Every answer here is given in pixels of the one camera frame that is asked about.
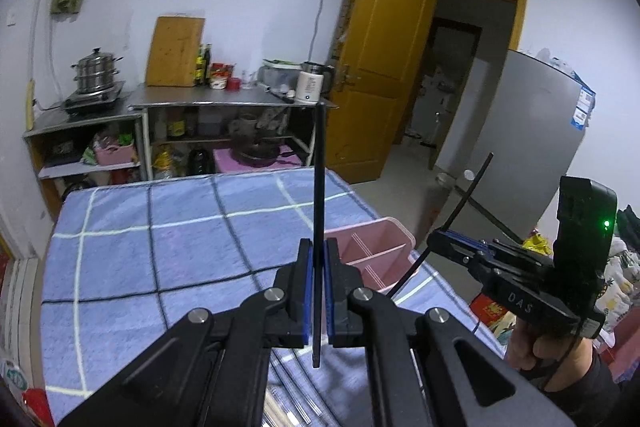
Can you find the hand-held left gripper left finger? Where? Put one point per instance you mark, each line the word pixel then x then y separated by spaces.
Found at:
pixel 308 292

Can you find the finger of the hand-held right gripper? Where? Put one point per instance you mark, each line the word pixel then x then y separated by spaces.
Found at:
pixel 462 238
pixel 452 254

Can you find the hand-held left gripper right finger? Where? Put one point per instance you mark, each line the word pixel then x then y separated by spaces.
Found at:
pixel 328 292

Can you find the pink utensil holder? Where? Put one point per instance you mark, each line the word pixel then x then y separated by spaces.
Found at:
pixel 372 242

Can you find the person's right hand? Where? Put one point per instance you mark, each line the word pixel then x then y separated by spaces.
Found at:
pixel 530 349

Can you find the yellow snack bag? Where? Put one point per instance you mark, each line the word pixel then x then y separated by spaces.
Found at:
pixel 537 244

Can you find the floral patterned cloth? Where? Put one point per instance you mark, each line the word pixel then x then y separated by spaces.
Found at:
pixel 620 277

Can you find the red printed box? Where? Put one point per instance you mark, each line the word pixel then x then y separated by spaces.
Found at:
pixel 492 312

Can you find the grey refrigerator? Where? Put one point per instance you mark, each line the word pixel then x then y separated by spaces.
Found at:
pixel 520 142

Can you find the black frying pan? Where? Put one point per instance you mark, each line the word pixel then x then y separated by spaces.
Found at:
pixel 257 154

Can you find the blue checked blanket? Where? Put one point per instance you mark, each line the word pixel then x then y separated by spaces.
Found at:
pixel 150 267

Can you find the large dark bottle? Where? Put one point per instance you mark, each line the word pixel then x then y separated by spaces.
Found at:
pixel 199 163

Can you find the grey clay pot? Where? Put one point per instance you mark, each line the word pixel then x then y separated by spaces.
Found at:
pixel 242 127

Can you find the yellow wooden door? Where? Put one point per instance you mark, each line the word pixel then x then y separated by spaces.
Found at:
pixel 380 72

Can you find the yellow oil bottle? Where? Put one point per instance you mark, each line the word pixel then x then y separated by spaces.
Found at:
pixel 162 162

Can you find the plastic bags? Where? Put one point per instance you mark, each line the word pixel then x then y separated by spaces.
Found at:
pixel 555 59

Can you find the kitchen knife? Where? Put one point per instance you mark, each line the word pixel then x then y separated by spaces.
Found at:
pixel 280 94

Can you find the white electric kettle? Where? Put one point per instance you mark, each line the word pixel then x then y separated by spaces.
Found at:
pixel 310 87

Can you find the steel kitchen table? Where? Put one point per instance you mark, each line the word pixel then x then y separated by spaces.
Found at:
pixel 220 99

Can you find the clear plastic dish box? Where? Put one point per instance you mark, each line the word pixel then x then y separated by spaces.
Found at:
pixel 280 77

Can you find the clear drinking glass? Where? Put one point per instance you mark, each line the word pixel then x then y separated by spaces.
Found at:
pixel 248 81

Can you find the small red jar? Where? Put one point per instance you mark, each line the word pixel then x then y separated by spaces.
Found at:
pixel 234 84

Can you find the red lid jar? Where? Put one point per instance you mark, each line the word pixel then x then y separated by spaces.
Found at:
pixel 218 79

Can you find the pink plastic basket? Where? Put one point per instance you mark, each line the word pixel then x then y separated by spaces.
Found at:
pixel 116 154

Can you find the dark sauce bottle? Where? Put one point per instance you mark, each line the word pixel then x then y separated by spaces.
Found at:
pixel 208 67

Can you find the yellow label bottle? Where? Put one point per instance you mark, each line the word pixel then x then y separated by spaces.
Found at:
pixel 199 69

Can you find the wooden cutting board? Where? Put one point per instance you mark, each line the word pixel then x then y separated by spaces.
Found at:
pixel 172 54

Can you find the wooden cabinet with steel top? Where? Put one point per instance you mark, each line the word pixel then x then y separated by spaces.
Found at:
pixel 75 122

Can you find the black stove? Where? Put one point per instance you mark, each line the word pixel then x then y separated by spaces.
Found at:
pixel 92 99

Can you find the white ribbed panel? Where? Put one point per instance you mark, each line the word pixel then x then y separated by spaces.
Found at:
pixel 17 317

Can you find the steel steamer pot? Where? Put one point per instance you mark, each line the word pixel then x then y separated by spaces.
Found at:
pixel 96 72

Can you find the beige power strip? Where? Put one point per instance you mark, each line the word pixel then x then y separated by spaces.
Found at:
pixel 31 104

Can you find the wall hanging calendar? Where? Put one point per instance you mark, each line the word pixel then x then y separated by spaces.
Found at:
pixel 345 17

